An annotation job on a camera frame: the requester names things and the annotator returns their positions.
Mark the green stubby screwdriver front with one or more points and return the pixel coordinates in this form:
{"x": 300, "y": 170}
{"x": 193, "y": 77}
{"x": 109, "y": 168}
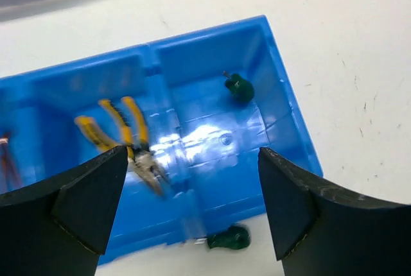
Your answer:
{"x": 240, "y": 88}

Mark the brown hex key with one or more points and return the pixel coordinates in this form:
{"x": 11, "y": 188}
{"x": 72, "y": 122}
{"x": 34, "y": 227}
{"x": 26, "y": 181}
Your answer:
{"x": 9, "y": 170}

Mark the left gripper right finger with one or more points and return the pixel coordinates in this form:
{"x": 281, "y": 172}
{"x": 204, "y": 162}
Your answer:
{"x": 321, "y": 228}

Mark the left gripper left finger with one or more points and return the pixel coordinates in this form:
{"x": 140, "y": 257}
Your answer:
{"x": 61, "y": 225}

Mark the green stubby screwdriver by bin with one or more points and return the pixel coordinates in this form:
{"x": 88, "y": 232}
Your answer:
{"x": 236, "y": 237}

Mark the green stubby screwdriver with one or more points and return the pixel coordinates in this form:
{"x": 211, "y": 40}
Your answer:
{"x": 240, "y": 88}
{"x": 236, "y": 237}

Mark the yellow pliers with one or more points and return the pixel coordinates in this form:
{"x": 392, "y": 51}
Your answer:
{"x": 140, "y": 157}
{"x": 93, "y": 133}

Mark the blue three-compartment bin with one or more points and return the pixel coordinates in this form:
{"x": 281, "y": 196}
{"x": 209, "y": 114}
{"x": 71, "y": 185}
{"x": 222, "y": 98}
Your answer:
{"x": 206, "y": 141}

